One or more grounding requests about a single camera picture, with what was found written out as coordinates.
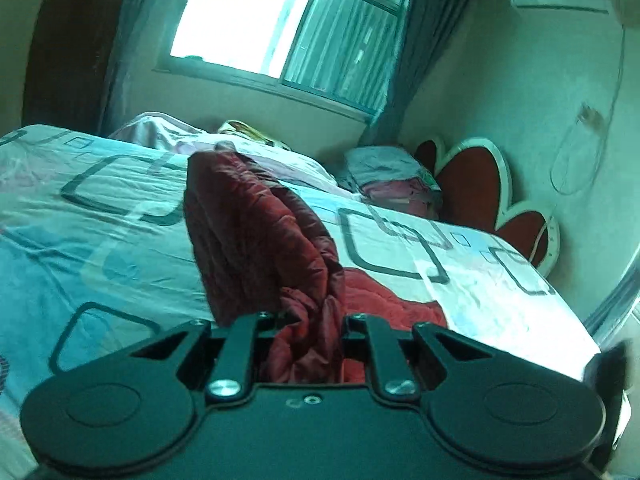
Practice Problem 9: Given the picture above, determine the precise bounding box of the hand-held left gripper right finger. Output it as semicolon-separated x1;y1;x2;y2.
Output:
342;313;482;397

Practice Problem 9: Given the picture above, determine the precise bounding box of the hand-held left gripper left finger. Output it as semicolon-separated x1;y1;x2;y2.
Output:
129;312;282;397

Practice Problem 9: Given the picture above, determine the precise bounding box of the red quilted puffer jacket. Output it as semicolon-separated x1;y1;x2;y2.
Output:
182;149;452;387

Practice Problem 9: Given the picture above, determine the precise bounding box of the pink pillow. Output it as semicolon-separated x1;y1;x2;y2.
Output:
360;177;444;222

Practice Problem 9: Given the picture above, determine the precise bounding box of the folded blue pink bedding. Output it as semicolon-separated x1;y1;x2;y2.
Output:
337;145;442;194

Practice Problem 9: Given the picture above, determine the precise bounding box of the red petal-shaped headboard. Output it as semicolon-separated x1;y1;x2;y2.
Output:
413;134;561;279

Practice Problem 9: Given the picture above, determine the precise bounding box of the bed with patterned sheet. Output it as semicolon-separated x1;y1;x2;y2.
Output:
0;122;604;480

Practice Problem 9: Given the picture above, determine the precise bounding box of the yellow printed cloth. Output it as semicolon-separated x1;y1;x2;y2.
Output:
217;119;294;151

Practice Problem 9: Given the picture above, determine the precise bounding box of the pink folded quilt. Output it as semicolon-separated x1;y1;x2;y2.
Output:
107;112;362;202

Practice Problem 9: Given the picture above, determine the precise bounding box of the grey-blue curtain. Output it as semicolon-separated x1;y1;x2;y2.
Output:
96;0;207;137
359;0;497;152

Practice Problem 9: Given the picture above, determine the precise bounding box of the sliding glass window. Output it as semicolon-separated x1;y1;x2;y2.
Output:
154;0;419;117

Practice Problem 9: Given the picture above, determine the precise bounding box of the dark wooden door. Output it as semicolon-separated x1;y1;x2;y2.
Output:
22;0;132;137

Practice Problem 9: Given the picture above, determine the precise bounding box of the wall socket with charger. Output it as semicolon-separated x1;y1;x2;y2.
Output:
577;102;606;129

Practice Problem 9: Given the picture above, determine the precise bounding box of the thin wall cable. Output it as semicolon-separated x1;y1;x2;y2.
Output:
549;21;629;197

